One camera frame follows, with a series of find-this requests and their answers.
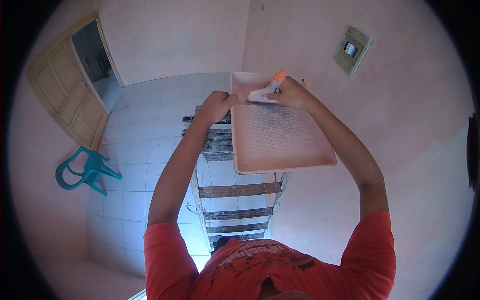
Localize person's right hand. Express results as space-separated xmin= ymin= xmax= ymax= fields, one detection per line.
xmin=267 ymin=76 xmax=316 ymax=110

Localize person's legs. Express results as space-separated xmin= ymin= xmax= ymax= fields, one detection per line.
xmin=212 ymin=236 xmax=234 ymax=256

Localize open wall electrical box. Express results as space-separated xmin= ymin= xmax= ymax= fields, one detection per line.
xmin=333 ymin=25 xmax=374 ymax=79

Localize paint-stained wooden ladder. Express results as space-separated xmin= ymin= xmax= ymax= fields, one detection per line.
xmin=181 ymin=105 xmax=292 ymax=253

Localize person's left thumb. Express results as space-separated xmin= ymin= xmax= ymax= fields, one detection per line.
xmin=222 ymin=94 xmax=239 ymax=113

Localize person's right fingers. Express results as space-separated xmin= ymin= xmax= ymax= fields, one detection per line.
xmin=267 ymin=77 xmax=292 ymax=104

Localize person's left fingers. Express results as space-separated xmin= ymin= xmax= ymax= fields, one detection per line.
xmin=204 ymin=91 xmax=230 ymax=103

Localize pink paint tray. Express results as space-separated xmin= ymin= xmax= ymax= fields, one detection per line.
xmin=229 ymin=71 xmax=338 ymax=175

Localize white brush with orange handle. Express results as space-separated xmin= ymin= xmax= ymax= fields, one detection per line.
xmin=247 ymin=70 xmax=287 ymax=104

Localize person's left hand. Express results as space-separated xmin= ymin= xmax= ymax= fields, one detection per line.
xmin=195 ymin=91 xmax=239 ymax=127

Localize teal plastic chair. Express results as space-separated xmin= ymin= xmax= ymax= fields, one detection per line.
xmin=55 ymin=146 xmax=124 ymax=197

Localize person's body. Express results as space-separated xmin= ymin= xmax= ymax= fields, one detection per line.
xmin=143 ymin=179 xmax=397 ymax=300

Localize beige panelled wooden door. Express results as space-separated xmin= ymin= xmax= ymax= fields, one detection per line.
xmin=26 ymin=37 xmax=110 ymax=151

